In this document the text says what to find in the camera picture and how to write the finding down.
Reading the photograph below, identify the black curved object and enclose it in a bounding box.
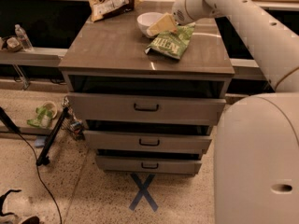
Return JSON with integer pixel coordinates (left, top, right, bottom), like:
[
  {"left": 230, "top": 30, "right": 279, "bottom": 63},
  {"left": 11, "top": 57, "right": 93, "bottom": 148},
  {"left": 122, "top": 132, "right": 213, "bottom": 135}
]
[{"left": 0, "top": 189, "right": 23, "bottom": 217}]

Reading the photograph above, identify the grey drawer cabinet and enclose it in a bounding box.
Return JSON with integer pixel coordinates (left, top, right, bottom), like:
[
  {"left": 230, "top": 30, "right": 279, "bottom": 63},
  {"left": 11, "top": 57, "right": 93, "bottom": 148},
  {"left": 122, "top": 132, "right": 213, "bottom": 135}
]
[{"left": 58, "top": 2, "right": 235, "bottom": 176}]

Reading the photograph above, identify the black tripod leg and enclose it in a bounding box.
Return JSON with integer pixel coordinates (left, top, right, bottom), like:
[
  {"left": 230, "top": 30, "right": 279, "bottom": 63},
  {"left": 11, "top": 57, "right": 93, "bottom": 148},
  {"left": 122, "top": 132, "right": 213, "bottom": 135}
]
[{"left": 36, "top": 107, "right": 69, "bottom": 166}]

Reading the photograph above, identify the green chip bag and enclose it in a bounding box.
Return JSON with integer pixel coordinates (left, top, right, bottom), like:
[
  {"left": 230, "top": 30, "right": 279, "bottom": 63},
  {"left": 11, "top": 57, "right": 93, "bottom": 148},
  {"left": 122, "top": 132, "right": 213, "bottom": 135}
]
[{"left": 145, "top": 22, "right": 195, "bottom": 60}]

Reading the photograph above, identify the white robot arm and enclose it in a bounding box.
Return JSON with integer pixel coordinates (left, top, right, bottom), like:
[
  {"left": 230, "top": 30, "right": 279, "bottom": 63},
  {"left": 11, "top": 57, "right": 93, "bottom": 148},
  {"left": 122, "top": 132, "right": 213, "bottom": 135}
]
[{"left": 172, "top": 0, "right": 299, "bottom": 224}]

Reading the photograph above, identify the blue tape cross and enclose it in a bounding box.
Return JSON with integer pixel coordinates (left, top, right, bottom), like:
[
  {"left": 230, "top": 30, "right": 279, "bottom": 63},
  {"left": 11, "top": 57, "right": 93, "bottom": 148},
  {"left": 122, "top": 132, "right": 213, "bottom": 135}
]
[{"left": 129, "top": 173, "right": 158, "bottom": 212}]

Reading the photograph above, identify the small round container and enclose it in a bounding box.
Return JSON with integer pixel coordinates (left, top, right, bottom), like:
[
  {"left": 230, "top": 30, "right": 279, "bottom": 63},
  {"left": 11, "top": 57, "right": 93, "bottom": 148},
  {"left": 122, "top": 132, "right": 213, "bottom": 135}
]
[{"left": 2, "top": 36, "right": 21, "bottom": 52}]

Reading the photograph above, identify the brown chip bag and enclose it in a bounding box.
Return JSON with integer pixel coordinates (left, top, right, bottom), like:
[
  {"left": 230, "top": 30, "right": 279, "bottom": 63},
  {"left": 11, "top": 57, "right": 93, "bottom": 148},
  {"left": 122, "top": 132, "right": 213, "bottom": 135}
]
[{"left": 89, "top": 0, "right": 135, "bottom": 21}]

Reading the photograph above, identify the white ceramic bowl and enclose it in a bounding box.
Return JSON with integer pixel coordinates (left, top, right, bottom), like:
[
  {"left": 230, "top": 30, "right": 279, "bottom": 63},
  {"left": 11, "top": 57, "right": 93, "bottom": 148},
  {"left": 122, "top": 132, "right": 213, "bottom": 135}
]
[{"left": 136, "top": 12, "right": 163, "bottom": 37}]

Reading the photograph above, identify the clear plastic water bottle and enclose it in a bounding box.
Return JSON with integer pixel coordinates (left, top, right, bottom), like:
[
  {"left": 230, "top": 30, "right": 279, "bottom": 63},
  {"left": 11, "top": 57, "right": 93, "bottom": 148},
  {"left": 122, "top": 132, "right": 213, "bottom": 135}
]
[{"left": 15, "top": 24, "right": 34, "bottom": 52}]

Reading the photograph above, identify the black floor cable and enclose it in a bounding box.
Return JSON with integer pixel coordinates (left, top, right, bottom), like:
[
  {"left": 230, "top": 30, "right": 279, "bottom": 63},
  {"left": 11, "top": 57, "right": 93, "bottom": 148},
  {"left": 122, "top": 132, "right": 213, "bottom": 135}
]
[{"left": 0, "top": 106, "right": 64, "bottom": 224}]

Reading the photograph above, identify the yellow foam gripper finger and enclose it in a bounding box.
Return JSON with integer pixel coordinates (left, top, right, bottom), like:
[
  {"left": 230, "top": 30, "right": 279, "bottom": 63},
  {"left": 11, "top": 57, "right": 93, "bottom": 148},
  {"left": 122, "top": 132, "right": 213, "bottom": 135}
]
[{"left": 147, "top": 13, "right": 177, "bottom": 36}]

